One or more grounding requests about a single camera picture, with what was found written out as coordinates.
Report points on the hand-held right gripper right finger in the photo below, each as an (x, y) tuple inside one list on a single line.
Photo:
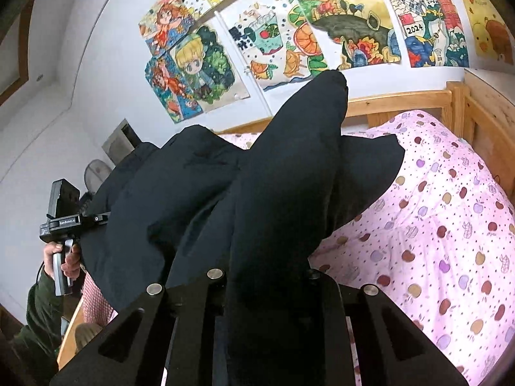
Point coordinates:
[(326, 301)]

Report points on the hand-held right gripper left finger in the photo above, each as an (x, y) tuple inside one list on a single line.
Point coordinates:
[(205, 293)]

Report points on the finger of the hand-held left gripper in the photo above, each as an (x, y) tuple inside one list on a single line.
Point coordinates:
[(96, 219)]

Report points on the dark navy jacket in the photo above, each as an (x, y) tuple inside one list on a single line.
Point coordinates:
[(261, 189)]

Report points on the person's left forearm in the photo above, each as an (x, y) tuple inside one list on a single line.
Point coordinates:
[(38, 321)]

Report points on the person's left hand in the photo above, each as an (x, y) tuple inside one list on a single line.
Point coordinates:
[(74, 265)]

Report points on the white electric fan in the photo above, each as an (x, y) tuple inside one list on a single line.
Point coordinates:
[(95, 175)]

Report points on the red checked cloth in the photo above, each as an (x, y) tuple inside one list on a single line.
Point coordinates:
[(96, 301)]

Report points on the wooden board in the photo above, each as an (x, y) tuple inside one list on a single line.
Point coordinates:
[(69, 329)]

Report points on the pink apple print bedsheet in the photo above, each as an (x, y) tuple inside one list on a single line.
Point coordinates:
[(442, 229)]

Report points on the grey wall panel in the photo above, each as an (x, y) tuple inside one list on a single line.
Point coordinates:
[(118, 142)]

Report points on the red haired girl wall poster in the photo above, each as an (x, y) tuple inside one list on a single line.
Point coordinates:
[(169, 88)]

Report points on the anime boy wall poster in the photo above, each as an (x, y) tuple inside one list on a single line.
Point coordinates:
[(201, 68)]

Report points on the orange haired girl wall poster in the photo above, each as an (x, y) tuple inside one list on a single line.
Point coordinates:
[(163, 24)]

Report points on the drinks and oranges wall poster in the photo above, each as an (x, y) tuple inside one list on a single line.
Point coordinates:
[(269, 44)]

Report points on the wooden bed frame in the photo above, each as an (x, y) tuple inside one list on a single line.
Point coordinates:
[(483, 104)]

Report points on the landscape wall poster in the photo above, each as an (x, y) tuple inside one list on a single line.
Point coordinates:
[(346, 16)]

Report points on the blue dragon wall poster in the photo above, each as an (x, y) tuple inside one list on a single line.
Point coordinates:
[(422, 20)]

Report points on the yellow bear wall poster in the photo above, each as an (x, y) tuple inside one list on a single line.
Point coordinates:
[(487, 28)]

